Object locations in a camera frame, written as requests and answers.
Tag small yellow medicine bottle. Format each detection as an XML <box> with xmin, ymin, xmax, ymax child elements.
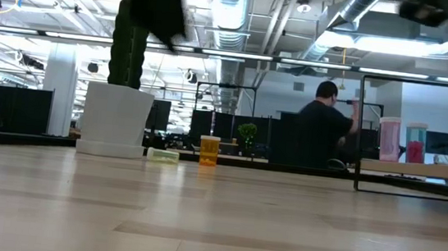
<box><xmin>145</xmin><ymin>146</ymin><xmax>181</xmax><ymax>166</ymax></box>

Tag large orange medicine bottle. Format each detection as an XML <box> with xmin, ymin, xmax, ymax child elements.
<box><xmin>197</xmin><ymin>134</ymin><xmax>222</xmax><ymax>169</ymax></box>

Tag pink medicine bottle white cap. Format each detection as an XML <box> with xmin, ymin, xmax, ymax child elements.
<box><xmin>376</xmin><ymin>115</ymin><xmax>404</xmax><ymax>164</ymax></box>

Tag blue bottle pink capsules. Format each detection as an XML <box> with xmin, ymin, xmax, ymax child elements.
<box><xmin>403</xmin><ymin>121</ymin><xmax>430</xmax><ymax>166</ymax></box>

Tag green cactus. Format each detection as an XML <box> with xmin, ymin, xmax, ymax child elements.
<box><xmin>106</xmin><ymin>0</ymin><xmax>153</xmax><ymax>90</ymax></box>

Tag long ceiling light strip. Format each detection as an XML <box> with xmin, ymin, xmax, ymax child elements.
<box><xmin>0</xmin><ymin>25</ymin><xmax>448</xmax><ymax>82</ymax></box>

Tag small green plant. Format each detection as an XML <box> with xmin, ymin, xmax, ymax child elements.
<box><xmin>236</xmin><ymin>121</ymin><xmax>258</xmax><ymax>150</ymax></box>

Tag white building column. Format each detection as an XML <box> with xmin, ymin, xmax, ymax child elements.
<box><xmin>39</xmin><ymin>42</ymin><xmax>81</xmax><ymax>139</ymax></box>

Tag black computer monitor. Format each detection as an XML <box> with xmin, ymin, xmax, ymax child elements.
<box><xmin>424</xmin><ymin>130</ymin><xmax>448</xmax><ymax>157</ymax></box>

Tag white pot saucer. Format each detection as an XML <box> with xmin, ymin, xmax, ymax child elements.
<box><xmin>75</xmin><ymin>139</ymin><xmax>146</xmax><ymax>162</ymax></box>

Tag person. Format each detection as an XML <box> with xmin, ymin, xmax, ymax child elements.
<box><xmin>292</xmin><ymin>78</ymin><xmax>364</xmax><ymax>173</ymax></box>

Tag silver ventilation duct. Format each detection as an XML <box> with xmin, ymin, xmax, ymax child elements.
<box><xmin>196</xmin><ymin>0</ymin><xmax>262</xmax><ymax>116</ymax></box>
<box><xmin>295</xmin><ymin>0</ymin><xmax>388</xmax><ymax>70</ymax></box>

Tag black metal stand frame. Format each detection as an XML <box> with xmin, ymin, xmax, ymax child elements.
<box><xmin>333</xmin><ymin>98</ymin><xmax>385</xmax><ymax>132</ymax></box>
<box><xmin>193</xmin><ymin>80</ymin><xmax>258</xmax><ymax>119</ymax></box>

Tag black partition wall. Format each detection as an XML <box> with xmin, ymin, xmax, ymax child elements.
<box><xmin>185</xmin><ymin>101</ymin><xmax>384</xmax><ymax>176</ymax></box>
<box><xmin>0</xmin><ymin>84</ymin><xmax>54</xmax><ymax>137</ymax></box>

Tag wooden shelf black frame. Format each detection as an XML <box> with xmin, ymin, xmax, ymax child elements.
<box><xmin>350</xmin><ymin>72</ymin><xmax>448</xmax><ymax>202</ymax></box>

